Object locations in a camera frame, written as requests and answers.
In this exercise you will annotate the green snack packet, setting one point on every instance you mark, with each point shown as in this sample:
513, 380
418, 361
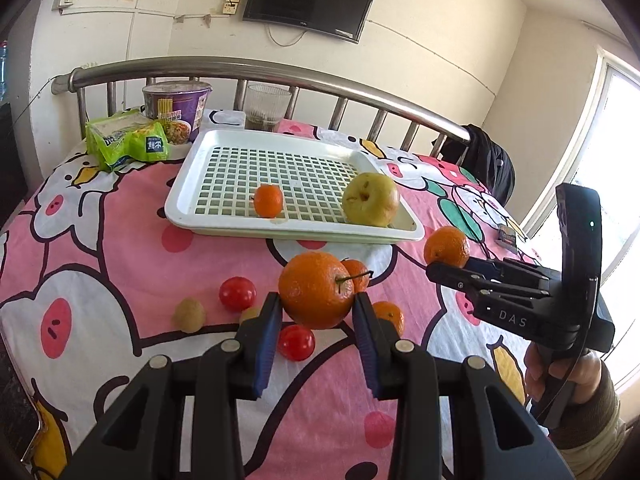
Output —
120, 145

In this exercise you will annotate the purple instant noodle cup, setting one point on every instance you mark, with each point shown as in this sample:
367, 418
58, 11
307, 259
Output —
175, 110

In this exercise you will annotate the black jacket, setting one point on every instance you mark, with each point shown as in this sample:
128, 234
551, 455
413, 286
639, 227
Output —
485, 160

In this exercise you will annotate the small tan round fruit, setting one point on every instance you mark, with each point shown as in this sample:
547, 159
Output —
248, 315

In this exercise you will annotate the pink cartoon printed bedsheet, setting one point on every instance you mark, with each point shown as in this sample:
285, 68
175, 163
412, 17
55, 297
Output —
125, 220

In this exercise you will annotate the blue water jug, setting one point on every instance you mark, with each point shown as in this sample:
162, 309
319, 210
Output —
3, 70

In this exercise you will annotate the white wall socket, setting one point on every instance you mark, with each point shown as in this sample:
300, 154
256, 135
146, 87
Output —
231, 7

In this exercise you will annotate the white slotted plastic tray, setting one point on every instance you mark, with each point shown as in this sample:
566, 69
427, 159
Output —
320, 235

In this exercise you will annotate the black cabinet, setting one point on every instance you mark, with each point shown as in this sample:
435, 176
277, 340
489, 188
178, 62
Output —
10, 160

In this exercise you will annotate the small mandarin orange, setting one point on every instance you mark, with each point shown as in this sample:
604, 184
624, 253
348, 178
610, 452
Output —
360, 285
446, 245
268, 201
390, 316

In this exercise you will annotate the black wall television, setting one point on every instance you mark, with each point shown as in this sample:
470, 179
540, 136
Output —
310, 0

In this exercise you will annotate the red tomato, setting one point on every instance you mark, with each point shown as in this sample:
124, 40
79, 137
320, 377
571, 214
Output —
297, 342
237, 293

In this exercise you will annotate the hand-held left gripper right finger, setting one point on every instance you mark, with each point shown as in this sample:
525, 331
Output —
367, 345

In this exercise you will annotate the small dark card box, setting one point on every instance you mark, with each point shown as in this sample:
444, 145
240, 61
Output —
508, 237

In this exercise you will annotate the person's right hand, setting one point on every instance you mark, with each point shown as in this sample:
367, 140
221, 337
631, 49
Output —
587, 377

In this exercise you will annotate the person's right forearm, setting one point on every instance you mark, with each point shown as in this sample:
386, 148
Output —
595, 440

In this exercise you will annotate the large orange with stem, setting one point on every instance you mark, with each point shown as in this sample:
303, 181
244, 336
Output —
312, 290

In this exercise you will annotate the bright window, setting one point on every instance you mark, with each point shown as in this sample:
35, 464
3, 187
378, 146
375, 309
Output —
615, 135

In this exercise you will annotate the metal bed frame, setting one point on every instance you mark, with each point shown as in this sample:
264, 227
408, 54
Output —
150, 66

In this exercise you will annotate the yellow-green pear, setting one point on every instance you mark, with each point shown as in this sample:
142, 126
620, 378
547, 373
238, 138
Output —
370, 200

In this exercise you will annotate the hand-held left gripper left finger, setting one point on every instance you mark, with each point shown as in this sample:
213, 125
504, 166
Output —
265, 342

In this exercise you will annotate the clear plastic cup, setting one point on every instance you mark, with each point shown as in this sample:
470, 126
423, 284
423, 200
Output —
267, 105

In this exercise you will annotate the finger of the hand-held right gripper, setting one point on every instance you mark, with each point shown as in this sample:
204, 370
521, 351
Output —
450, 272
482, 263

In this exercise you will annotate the brown kiwi fruit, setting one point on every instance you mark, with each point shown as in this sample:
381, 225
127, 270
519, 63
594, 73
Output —
189, 316

